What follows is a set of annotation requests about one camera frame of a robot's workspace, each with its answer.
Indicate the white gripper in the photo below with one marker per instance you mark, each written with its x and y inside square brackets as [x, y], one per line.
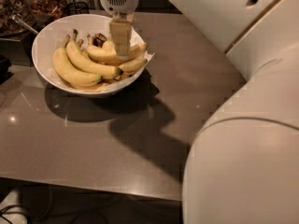
[121, 24]

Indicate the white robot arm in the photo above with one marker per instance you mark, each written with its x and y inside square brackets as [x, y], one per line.
[242, 167]

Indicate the small right yellow banana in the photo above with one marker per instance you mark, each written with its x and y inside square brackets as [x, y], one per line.
[133, 65]

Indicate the middle curved yellow banana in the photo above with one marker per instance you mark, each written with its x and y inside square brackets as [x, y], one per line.
[84, 64]

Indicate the white ceramic bowl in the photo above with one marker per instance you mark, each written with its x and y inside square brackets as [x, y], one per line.
[46, 38]

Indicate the glass jar of snacks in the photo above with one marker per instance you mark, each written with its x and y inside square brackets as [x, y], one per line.
[27, 10]

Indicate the black wire basket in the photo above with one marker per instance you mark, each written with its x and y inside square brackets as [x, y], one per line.
[77, 8]

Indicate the metal spoon handle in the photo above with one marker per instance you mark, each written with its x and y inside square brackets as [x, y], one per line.
[22, 23]

